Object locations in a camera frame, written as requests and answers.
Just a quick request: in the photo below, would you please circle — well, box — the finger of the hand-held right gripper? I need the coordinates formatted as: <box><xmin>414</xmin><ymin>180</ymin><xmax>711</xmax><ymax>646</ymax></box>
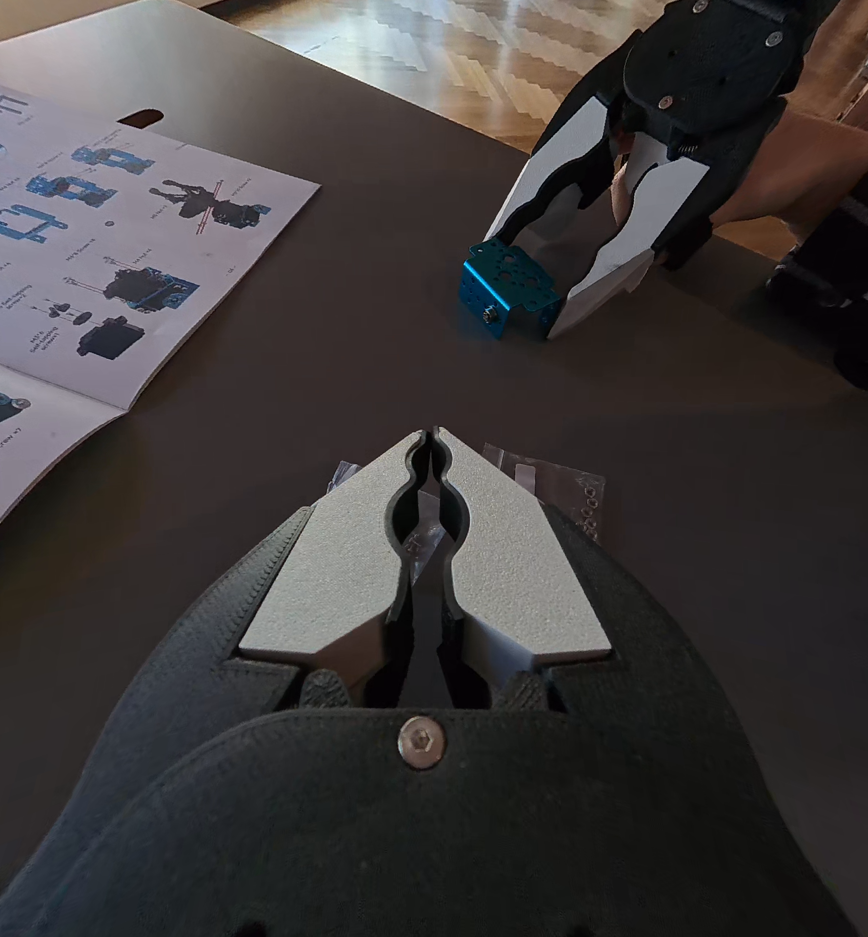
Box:
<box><xmin>487</xmin><ymin>97</ymin><xmax>614</xmax><ymax>248</ymax></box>
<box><xmin>545</xmin><ymin>130</ymin><xmax>710</xmax><ymax>341</ymax></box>

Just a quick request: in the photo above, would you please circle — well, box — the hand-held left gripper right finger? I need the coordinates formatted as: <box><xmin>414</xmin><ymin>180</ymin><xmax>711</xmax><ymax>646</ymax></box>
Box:
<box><xmin>432</xmin><ymin>426</ymin><xmax>615</xmax><ymax>671</ymax></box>

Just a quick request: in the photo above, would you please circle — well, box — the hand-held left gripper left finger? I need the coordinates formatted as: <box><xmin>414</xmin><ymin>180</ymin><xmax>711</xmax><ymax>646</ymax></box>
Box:
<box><xmin>237</xmin><ymin>429</ymin><xmax>433</xmax><ymax>656</ymax></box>

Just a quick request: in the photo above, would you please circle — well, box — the clear nut bag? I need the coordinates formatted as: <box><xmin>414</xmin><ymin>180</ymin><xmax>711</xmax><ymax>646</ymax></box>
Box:
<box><xmin>481</xmin><ymin>441</ymin><xmax>607</xmax><ymax>544</ymax></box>

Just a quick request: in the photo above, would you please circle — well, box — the clear plastic screw bag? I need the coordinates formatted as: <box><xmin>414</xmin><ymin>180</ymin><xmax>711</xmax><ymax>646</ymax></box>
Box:
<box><xmin>323</xmin><ymin>460</ymin><xmax>445</xmax><ymax>587</ymax></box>

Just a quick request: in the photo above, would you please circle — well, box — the blue metal bracket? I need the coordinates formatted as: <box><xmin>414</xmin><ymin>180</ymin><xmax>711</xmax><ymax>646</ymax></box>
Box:
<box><xmin>459</xmin><ymin>238</ymin><xmax>563</xmax><ymax>343</ymax></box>

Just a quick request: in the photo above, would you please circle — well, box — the person's right forearm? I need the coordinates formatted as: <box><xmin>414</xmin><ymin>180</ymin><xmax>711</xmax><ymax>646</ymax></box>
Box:
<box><xmin>807</xmin><ymin>117</ymin><xmax>868</xmax><ymax>246</ymax></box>

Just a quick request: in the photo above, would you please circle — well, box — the person's right hand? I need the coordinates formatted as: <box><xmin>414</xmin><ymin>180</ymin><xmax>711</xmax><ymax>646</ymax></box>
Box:
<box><xmin>712</xmin><ymin>108</ymin><xmax>820</xmax><ymax>240</ymax></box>

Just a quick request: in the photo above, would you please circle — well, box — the black white striped clothing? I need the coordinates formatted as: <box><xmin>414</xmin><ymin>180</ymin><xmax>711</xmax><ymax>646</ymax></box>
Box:
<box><xmin>767</xmin><ymin>143</ymin><xmax>868</xmax><ymax>394</ymax></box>

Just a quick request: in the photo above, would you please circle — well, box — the white instruction booklet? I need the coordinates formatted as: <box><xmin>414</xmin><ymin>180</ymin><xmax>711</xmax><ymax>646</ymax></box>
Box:
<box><xmin>0</xmin><ymin>73</ymin><xmax>323</xmax><ymax>568</ymax></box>

